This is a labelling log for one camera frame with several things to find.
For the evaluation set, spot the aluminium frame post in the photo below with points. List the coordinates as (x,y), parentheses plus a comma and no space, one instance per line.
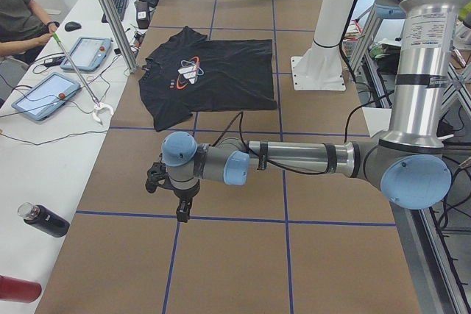
(120,37)

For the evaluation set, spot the black water bottle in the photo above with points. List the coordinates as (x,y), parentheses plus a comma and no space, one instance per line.
(45,220)

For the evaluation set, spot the dark brown box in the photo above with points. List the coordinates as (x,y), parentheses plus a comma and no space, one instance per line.
(143,17)

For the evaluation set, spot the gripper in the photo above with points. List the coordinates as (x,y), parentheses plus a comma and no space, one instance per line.
(185,195)

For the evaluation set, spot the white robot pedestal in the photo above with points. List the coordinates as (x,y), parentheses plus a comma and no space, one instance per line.
(320,68)

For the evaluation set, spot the black printed t-shirt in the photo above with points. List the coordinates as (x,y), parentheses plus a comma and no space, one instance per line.
(190,73)

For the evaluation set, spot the black keyboard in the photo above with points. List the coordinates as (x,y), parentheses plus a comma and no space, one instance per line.
(117,3)

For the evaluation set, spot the teach pendant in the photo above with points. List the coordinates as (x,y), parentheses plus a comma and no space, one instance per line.
(88,53)
(46,97)

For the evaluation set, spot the black computer mouse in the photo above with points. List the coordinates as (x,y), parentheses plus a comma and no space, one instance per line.
(72,26)

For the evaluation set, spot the near teach pendant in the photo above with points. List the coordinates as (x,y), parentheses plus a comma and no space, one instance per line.
(46,97)

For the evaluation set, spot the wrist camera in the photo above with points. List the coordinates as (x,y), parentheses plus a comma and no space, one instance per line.
(157,177)

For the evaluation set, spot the red cylinder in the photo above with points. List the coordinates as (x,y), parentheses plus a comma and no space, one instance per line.
(19,290)

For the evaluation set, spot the metal reacher grabber tool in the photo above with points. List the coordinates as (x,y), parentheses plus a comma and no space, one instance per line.
(98,105)

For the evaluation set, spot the seated person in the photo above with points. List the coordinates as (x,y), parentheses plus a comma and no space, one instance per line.
(25,29)

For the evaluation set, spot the brown paper table cover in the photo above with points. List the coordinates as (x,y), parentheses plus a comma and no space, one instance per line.
(282,243)

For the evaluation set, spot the far teach pendant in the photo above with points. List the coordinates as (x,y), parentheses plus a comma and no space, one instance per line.
(88,53)

